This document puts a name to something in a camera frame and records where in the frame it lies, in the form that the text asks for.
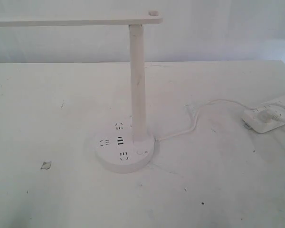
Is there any white desk lamp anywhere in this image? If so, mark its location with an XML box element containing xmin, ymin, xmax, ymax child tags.
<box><xmin>0</xmin><ymin>10</ymin><xmax>163</xmax><ymax>173</ymax></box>

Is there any small torn tape scrap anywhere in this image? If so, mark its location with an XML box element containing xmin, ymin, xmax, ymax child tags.
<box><xmin>40</xmin><ymin>161</ymin><xmax>52</xmax><ymax>170</ymax></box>

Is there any white plug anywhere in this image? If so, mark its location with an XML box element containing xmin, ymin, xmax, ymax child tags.
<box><xmin>257</xmin><ymin>109</ymin><xmax>285</xmax><ymax>123</ymax></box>

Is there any white power strip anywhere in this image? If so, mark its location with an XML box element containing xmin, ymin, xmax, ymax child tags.
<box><xmin>242</xmin><ymin>95</ymin><xmax>285</xmax><ymax>133</ymax></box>

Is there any white power cord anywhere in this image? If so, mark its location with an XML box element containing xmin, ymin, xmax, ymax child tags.
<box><xmin>154</xmin><ymin>99</ymin><xmax>248</xmax><ymax>143</ymax></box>

